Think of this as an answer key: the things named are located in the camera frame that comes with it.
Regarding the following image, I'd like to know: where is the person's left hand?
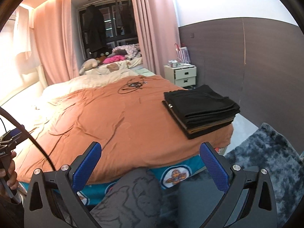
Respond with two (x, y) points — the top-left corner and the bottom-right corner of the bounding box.
(0, 151), (18, 196)

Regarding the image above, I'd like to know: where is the grey shaggy rug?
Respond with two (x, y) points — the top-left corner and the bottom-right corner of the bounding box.
(223, 123), (304, 228)

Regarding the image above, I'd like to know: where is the floral cloth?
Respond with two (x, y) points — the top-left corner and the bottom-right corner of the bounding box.
(113, 44), (143, 59)

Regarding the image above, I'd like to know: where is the orange blanket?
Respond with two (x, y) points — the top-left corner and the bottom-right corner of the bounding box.
(14, 75), (234, 186)

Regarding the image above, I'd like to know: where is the black cable on bed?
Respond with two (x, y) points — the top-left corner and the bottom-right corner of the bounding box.
(118, 75), (149, 95)

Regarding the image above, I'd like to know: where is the person's leg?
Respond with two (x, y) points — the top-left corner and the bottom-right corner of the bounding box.
(90, 168), (165, 228)

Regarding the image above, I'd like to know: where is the dark glass window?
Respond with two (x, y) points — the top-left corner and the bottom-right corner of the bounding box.
(76, 0), (139, 60)

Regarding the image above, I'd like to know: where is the teal printed bedsheet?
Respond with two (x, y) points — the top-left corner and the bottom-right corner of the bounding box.
(18, 155), (215, 206)

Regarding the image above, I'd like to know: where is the white sheer curtain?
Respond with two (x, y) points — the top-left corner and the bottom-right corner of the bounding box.
(0, 4), (44, 101)

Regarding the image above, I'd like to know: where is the white nightstand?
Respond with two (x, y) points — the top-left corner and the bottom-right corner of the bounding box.
(164, 64), (197, 88)

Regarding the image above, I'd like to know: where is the pink plush toy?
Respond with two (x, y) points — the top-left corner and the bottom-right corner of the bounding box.
(103, 55), (126, 65)

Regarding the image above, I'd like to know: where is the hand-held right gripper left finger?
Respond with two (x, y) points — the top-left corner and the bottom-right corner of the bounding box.
(24, 142), (102, 228)

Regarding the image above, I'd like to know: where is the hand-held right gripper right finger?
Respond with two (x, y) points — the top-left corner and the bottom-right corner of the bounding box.
(199, 142), (278, 228)

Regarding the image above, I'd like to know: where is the pink curtain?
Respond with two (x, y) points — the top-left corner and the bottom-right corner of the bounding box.
(33, 0), (81, 86)
(129, 0), (184, 79)

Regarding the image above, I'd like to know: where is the striped gift bag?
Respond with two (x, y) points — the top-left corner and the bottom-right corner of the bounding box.
(175, 44), (191, 65)

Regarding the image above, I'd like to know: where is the black garment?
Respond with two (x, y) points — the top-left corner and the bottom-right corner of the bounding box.
(164, 85), (241, 125)

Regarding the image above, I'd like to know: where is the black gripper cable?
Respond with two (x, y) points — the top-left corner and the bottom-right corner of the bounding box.
(0, 106), (59, 170)

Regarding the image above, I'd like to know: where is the cream padded headboard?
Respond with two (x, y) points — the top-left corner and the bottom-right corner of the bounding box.
(0, 64), (49, 106)

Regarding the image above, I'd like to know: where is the black hanging coat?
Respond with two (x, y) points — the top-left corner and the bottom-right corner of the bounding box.
(84, 4), (106, 54)

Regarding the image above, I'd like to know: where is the stack of dark clothes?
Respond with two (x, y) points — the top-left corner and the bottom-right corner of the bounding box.
(162, 85), (241, 140)

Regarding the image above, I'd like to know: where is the cream plush toy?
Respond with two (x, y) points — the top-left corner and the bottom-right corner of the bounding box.
(79, 58), (101, 75)

